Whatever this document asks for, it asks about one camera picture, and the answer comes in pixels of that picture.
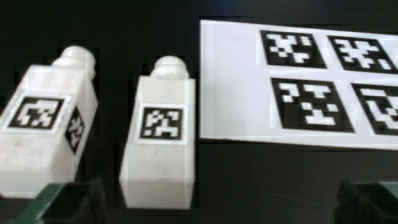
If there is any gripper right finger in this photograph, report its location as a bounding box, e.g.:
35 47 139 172
335 180 398 224

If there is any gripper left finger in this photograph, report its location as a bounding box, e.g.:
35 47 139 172
8 178 109 224

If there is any white table leg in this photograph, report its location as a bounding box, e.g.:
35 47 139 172
0 46 98 199
120 56 196 210

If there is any white sheet with markers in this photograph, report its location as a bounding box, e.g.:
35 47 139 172
202 20 398 150

